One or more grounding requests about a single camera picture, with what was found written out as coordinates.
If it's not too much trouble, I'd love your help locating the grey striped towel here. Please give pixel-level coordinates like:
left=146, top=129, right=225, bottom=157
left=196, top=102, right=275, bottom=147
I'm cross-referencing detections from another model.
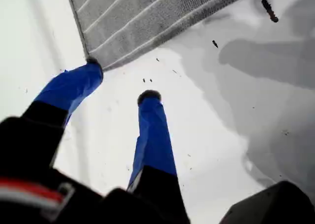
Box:
left=65, top=0, right=259, bottom=71

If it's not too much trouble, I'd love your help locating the gripper red white wire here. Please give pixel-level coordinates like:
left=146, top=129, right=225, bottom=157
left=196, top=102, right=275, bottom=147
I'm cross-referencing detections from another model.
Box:
left=0, top=177, right=76, bottom=219

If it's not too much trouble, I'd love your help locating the long dark debris piece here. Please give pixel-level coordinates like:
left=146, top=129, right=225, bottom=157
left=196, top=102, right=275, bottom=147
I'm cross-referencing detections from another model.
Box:
left=260, top=0, right=280, bottom=23

